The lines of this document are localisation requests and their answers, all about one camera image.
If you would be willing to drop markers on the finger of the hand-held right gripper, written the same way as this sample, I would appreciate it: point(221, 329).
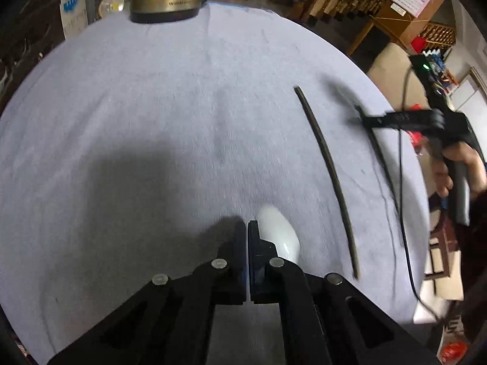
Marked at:
point(407, 119)

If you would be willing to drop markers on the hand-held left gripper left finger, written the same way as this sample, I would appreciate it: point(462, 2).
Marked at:
point(237, 258)

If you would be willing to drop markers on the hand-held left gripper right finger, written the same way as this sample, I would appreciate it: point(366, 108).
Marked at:
point(258, 270)

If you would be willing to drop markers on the white spoon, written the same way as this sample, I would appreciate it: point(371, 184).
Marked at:
point(279, 228)

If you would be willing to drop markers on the dark chopstick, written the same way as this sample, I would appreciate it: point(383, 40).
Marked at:
point(380, 159)
point(334, 175)

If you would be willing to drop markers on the person's right hand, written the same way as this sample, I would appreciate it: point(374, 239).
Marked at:
point(477, 171)

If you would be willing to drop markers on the beige sofa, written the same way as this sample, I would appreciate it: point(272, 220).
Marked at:
point(388, 72)

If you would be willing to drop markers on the small white stool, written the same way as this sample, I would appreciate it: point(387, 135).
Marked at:
point(433, 262)

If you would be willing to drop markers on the wooden stair railing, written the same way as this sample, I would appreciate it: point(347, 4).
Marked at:
point(342, 0)

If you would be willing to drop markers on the red plastic chair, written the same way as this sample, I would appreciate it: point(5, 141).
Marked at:
point(454, 351)

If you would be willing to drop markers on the round fan heater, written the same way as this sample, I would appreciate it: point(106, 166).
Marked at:
point(112, 3)

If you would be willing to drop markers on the white blue printed bag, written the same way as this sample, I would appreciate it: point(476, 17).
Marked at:
point(72, 7)

